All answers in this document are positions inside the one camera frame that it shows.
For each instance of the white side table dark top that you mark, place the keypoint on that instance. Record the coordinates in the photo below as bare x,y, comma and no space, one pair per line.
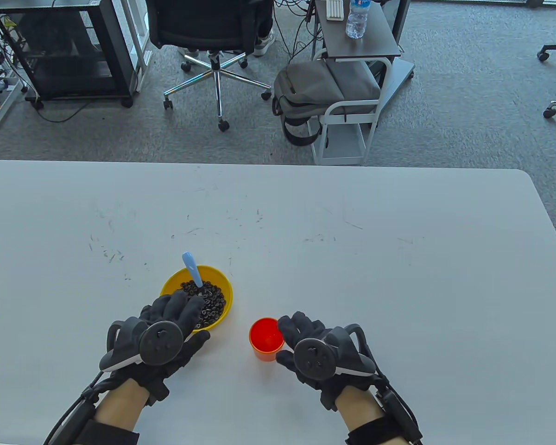
366,46

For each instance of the clear plastic water bottle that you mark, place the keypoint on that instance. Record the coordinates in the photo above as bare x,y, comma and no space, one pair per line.
356,23

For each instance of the large pile of coffee beans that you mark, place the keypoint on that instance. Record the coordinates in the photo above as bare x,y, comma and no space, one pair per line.
213,306

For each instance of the grey left hand controller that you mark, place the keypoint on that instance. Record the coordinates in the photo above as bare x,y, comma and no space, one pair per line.
160,343

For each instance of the grey hand controller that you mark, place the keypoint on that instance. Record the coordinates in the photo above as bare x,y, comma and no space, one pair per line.
315,359
160,343

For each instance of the orange cup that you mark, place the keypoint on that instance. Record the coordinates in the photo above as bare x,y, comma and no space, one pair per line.
264,338

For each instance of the black office chair chrome base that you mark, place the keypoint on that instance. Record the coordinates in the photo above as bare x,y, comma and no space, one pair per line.
204,28

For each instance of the person's left hand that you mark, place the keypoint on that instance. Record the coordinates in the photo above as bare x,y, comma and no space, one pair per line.
176,308

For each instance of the blue baby spoon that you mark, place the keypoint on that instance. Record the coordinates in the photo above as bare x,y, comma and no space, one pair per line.
190,264

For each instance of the yellow bowl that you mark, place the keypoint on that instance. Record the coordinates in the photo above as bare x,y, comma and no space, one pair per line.
222,282

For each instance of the display stand with grey base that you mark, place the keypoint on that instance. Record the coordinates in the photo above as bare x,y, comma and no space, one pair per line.
398,83

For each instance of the person's right hand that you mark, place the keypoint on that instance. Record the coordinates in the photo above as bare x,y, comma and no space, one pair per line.
306,324

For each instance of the person's left forearm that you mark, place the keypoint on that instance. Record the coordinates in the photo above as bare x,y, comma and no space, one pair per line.
120,408

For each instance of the person's right forearm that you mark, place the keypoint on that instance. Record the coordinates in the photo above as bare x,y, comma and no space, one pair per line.
361,412

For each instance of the grey right hand controller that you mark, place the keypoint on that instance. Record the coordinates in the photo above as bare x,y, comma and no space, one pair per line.
315,359

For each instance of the grey backpack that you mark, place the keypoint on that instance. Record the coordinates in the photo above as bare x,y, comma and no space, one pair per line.
306,88

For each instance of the white metal rack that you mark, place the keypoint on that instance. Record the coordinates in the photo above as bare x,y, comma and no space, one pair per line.
143,60

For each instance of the black cabinet on wheels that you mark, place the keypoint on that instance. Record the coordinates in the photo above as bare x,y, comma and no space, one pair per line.
106,46

